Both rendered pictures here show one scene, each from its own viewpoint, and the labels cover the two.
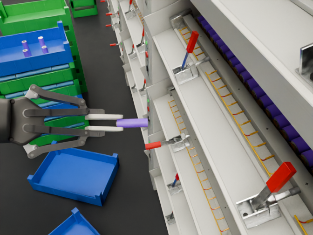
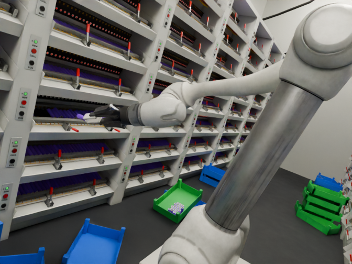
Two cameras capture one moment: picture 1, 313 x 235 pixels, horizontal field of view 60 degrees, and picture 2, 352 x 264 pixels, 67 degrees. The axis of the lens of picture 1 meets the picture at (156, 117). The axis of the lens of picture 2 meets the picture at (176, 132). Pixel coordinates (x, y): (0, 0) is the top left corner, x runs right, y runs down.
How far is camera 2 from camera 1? 1.46 m
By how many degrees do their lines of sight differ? 113
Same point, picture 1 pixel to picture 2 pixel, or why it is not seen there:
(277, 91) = (124, 64)
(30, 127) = not seen: hidden behind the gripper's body
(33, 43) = not seen: outside the picture
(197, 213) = (95, 131)
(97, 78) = not seen: outside the picture
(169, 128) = (55, 129)
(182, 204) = (66, 165)
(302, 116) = (128, 65)
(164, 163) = (39, 171)
